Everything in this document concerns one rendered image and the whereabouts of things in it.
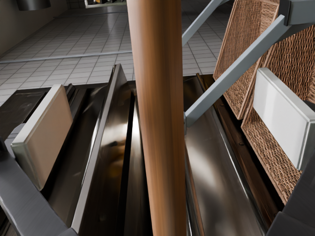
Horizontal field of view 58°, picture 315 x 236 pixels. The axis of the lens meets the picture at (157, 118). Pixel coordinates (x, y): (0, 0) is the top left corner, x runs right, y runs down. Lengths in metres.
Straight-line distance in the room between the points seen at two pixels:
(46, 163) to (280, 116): 0.13
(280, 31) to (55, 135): 0.49
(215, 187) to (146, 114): 0.84
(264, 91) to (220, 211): 0.76
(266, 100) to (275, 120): 0.02
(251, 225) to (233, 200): 0.11
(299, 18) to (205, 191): 0.63
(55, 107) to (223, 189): 0.85
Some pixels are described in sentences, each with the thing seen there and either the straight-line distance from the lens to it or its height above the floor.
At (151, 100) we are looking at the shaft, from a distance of 0.17.
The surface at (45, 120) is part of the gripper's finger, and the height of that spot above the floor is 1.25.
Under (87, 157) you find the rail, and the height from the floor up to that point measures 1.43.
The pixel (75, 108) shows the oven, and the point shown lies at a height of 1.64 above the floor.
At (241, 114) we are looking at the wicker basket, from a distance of 1.29.
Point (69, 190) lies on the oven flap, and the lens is 1.06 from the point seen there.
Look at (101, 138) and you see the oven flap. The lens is 1.01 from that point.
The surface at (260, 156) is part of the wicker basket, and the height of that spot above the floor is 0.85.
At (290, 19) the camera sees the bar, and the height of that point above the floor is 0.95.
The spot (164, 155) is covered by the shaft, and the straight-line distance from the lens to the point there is 0.19.
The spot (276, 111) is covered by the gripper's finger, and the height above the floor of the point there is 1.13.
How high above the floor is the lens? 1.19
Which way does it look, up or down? 1 degrees up
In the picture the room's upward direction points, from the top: 95 degrees counter-clockwise
